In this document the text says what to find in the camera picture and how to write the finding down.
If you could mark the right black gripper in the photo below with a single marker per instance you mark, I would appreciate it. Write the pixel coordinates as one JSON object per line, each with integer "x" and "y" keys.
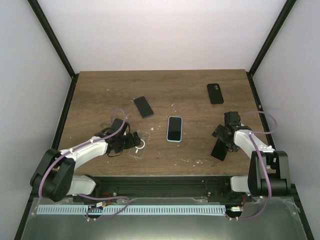
{"x": 218, "y": 132}

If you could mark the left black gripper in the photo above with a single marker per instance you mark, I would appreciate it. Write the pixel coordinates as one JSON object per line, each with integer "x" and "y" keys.
{"x": 131, "y": 143}

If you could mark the clear magsafe phone case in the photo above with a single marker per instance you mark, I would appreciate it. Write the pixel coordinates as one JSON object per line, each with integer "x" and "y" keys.
{"x": 138, "y": 151}

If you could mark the pink-edged black phone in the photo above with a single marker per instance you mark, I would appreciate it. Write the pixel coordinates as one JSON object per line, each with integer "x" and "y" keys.
{"x": 219, "y": 151}

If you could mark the light blue phone case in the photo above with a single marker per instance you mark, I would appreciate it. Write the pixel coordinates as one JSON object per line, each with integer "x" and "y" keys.
{"x": 174, "y": 141}

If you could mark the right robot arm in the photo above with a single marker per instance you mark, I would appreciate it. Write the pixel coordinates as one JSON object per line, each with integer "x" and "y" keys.
{"x": 268, "y": 174}

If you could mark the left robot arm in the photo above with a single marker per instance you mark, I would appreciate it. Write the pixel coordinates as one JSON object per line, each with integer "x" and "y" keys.
{"x": 54, "y": 177}

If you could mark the blue-edged black phone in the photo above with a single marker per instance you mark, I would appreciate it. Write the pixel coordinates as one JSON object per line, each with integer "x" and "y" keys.
{"x": 143, "y": 107}

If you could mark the black phone case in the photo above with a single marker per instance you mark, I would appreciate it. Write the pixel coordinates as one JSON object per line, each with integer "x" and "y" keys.
{"x": 215, "y": 94}

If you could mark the black aluminium frame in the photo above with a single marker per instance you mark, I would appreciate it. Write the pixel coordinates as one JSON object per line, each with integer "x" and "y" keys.
{"x": 184, "y": 184}

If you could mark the light blue slotted cable duct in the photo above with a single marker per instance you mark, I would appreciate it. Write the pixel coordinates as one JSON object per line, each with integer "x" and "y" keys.
{"x": 197, "y": 210}

